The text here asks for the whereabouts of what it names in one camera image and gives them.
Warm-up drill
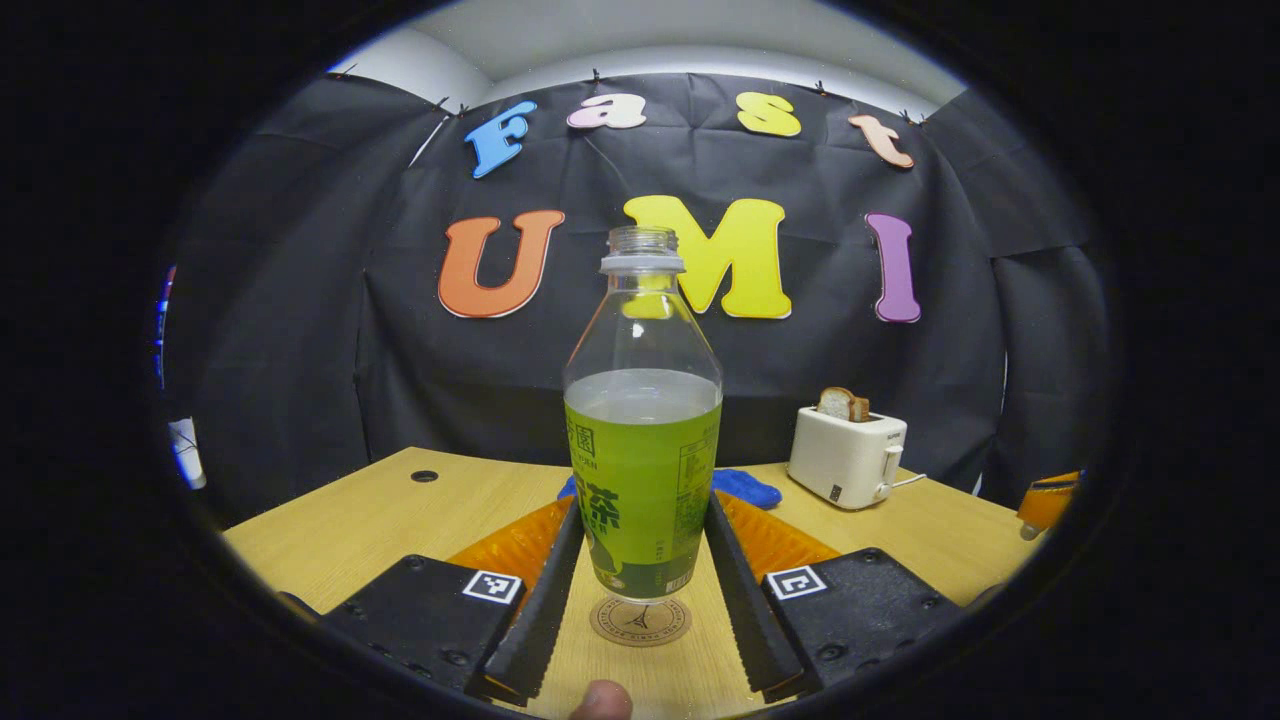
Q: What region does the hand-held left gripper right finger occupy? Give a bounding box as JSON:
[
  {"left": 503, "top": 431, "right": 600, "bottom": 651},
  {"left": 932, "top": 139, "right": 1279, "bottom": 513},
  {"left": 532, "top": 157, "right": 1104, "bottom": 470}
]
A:
[{"left": 703, "top": 490, "right": 969, "bottom": 703}]

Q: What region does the green label water bottle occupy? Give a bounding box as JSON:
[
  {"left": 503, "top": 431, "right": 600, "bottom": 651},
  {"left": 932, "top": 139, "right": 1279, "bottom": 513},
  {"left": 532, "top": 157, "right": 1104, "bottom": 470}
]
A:
[{"left": 562, "top": 226, "right": 724, "bottom": 604}]

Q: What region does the white toaster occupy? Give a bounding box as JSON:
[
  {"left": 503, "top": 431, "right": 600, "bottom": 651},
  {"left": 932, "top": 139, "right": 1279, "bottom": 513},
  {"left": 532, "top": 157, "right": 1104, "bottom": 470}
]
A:
[{"left": 787, "top": 405, "right": 909, "bottom": 511}]

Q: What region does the blue towel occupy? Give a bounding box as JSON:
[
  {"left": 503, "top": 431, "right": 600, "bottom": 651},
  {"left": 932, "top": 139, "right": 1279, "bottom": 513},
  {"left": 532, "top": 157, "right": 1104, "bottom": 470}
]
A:
[{"left": 557, "top": 467, "right": 784, "bottom": 511}]

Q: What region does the white side table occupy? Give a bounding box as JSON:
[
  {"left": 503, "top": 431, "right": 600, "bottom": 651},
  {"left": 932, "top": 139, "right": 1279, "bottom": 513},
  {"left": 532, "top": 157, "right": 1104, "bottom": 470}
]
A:
[{"left": 167, "top": 417, "right": 209, "bottom": 491}]

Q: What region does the round cork coaster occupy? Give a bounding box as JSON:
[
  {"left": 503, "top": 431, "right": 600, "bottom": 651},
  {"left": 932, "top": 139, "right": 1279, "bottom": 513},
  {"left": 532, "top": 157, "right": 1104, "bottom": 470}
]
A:
[{"left": 589, "top": 594, "right": 693, "bottom": 648}]

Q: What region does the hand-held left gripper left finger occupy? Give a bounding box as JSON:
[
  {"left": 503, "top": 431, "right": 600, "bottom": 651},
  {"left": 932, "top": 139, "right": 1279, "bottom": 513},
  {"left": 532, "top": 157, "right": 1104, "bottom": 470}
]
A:
[{"left": 318, "top": 495, "right": 588, "bottom": 709}]

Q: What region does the black backdrop cloth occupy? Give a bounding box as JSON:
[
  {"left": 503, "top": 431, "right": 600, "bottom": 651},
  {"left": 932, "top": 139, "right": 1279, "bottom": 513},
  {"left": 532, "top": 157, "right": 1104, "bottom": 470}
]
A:
[{"left": 160, "top": 70, "right": 1116, "bottom": 526}]

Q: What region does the bread slice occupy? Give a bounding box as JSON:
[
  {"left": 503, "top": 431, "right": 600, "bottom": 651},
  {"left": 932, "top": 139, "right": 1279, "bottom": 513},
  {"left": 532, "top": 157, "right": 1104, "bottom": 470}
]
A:
[{"left": 817, "top": 386, "right": 872, "bottom": 424}]

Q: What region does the computer monitor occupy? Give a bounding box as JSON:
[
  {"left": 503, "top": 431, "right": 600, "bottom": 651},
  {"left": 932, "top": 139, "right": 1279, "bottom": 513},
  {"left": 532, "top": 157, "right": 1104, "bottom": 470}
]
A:
[{"left": 153, "top": 263, "right": 178, "bottom": 393}]

